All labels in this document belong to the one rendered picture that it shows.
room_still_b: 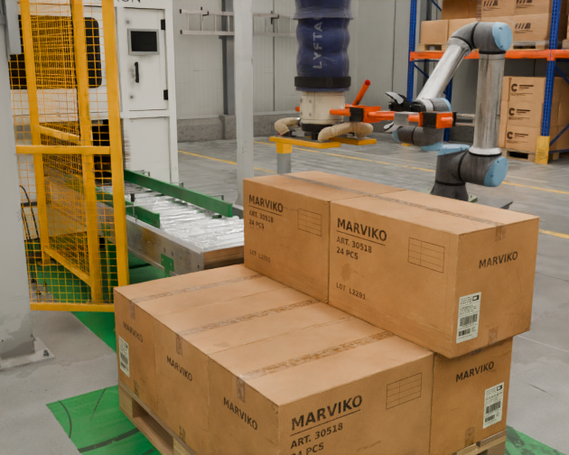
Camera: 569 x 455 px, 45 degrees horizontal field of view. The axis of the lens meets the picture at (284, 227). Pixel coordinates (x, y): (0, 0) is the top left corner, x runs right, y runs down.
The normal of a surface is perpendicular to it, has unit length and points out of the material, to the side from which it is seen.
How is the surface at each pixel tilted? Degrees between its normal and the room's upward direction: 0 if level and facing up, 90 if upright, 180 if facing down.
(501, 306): 90
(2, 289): 90
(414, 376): 90
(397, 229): 90
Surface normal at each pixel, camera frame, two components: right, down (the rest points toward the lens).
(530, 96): -0.80, 0.18
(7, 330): 0.57, 0.19
